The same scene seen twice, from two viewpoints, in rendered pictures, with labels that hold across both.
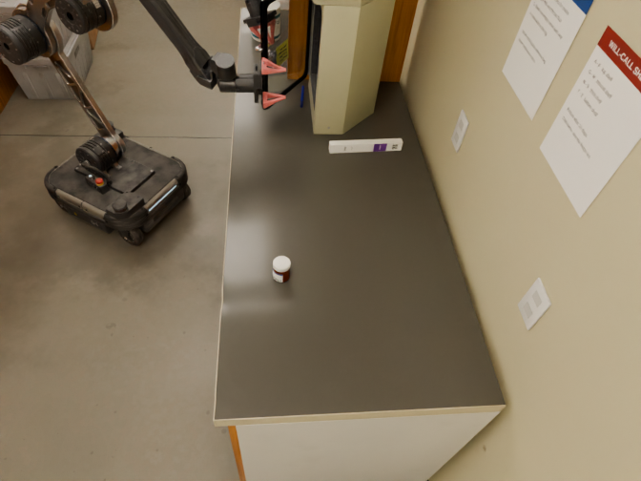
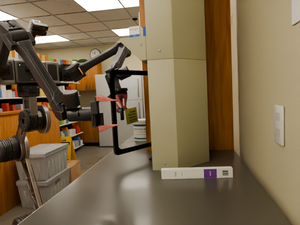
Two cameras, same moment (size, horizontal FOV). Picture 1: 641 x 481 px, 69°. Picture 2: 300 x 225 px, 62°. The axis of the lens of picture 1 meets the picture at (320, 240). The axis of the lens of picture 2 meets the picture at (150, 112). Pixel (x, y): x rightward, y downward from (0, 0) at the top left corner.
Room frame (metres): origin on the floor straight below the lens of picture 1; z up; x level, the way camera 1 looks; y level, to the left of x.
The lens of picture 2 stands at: (0.41, -0.27, 1.27)
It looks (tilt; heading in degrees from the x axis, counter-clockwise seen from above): 4 degrees down; 19
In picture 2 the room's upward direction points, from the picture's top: 3 degrees counter-clockwise
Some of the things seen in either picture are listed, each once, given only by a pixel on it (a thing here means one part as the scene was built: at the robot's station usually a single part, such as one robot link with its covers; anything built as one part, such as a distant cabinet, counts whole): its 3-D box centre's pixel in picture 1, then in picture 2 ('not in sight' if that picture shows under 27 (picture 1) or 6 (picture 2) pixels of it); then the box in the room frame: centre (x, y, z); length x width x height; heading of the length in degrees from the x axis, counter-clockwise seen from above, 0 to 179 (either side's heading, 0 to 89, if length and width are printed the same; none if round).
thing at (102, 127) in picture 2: (271, 93); (107, 121); (1.30, 0.22, 1.17); 0.09 x 0.07 x 0.07; 100
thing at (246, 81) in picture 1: (248, 83); (89, 114); (1.29, 0.29, 1.20); 0.07 x 0.07 x 0.10; 10
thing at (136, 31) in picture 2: not in sight; (136, 34); (1.49, 0.15, 1.54); 0.05 x 0.05 x 0.06; 2
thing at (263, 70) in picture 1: (270, 73); (106, 104); (1.30, 0.22, 1.24); 0.09 x 0.07 x 0.07; 100
